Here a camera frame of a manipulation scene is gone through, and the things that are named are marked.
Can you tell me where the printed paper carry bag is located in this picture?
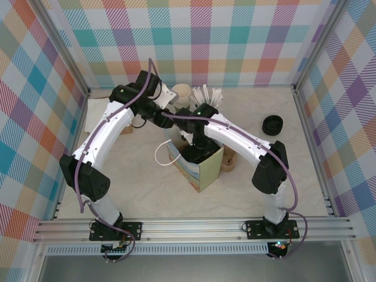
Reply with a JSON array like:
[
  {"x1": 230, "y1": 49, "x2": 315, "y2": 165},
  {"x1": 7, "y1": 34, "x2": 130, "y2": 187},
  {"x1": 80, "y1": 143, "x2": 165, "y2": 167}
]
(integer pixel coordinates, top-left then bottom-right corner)
[{"x1": 155, "y1": 129, "x2": 224, "y2": 194}]

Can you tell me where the brown pulp cup carrier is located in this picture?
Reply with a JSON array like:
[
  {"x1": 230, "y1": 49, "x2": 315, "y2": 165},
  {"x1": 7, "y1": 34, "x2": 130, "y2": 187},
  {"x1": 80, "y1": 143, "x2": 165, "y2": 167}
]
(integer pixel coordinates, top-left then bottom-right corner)
[{"x1": 220, "y1": 146, "x2": 237, "y2": 173}]

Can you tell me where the small controller board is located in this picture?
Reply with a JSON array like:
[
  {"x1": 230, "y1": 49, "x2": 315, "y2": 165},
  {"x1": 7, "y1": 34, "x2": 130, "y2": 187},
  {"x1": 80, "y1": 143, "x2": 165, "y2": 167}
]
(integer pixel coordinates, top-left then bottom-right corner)
[
  {"x1": 268, "y1": 241, "x2": 288, "y2": 252},
  {"x1": 101, "y1": 241, "x2": 130, "y2": 254}
]

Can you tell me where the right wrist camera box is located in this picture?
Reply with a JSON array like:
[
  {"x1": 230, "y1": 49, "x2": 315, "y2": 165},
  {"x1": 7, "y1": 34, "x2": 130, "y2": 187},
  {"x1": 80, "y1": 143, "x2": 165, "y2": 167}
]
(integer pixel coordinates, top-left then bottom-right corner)
[{"x1": 178, "y1": 130, "x2": 194, "y2": 145}]

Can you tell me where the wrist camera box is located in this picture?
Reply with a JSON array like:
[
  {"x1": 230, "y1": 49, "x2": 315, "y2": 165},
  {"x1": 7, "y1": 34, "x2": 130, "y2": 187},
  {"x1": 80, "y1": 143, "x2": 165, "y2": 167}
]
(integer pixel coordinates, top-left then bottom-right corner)
[
  {"x1": 152, "y1": 83, "x2": 179, "y2": 110},
  {"x1": 178, "y1": 130, "x2": 194, "y2": 145}
]

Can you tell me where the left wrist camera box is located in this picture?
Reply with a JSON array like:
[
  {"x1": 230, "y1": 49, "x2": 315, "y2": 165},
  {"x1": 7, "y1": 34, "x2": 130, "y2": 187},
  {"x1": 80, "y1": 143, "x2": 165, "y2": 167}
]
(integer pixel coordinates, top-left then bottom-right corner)
[{"x1": 152, "y1": 83, "x2": 179, "y2": 110}]

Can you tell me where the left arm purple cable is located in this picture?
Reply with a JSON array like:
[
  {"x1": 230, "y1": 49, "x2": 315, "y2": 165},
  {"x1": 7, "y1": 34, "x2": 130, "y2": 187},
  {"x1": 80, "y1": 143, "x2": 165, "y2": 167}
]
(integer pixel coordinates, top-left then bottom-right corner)
[{"x1": 75, "y1": 58, "x2": 156, "y2": 263}]

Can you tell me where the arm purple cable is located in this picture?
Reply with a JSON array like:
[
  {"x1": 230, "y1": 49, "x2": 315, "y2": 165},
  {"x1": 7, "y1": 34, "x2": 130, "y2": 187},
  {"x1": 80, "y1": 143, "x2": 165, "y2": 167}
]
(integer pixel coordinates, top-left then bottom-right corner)
[
  {"x1": 163, "y1": 111, "x2": 308, "y2": 261},
  {"x1": 75, "y1": 58, "x2": 156, "y2": 263}
]

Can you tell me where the aluminium frame post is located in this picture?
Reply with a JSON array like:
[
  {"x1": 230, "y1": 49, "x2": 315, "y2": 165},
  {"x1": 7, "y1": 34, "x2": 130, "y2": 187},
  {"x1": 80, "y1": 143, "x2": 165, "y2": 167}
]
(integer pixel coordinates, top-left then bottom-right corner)
[
  {"x1": 34, "y1": 0, "x2": 92, "y2": 98},
  {"x1": 293, "y1": 0, "x2": 352, "y2": 92}
]

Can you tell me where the aluminium front rail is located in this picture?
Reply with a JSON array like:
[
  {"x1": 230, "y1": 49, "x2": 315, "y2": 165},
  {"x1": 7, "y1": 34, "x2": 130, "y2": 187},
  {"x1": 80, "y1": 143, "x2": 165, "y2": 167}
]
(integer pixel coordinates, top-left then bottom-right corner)
[{"x1": 32, "y1": 217, "x2": 356, "y2": 243}]

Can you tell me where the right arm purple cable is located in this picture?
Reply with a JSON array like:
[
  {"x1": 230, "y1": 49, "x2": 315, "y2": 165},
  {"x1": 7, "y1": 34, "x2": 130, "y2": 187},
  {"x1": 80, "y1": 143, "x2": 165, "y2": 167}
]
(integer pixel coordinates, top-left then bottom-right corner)
[{"x1": 163, "y1": 111, "x2": 308, "y2": 261}]

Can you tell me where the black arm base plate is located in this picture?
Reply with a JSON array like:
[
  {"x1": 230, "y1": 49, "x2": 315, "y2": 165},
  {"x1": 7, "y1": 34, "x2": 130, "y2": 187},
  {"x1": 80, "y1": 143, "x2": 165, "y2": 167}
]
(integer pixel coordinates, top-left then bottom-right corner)
[
  {"x1": 246, "y1": 220, "x2": 300, "y2": 240},
  {"x1": 89, "y1": 221, "x2": 143, "y2": 241}
]

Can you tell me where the perforated cable duct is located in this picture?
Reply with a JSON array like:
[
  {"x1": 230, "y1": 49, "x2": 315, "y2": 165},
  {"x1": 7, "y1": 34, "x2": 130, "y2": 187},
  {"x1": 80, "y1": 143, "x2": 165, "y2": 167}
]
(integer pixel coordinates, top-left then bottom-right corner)
[{"x1": 46, "y1": 245, "x2": 270, "y2": 256}]

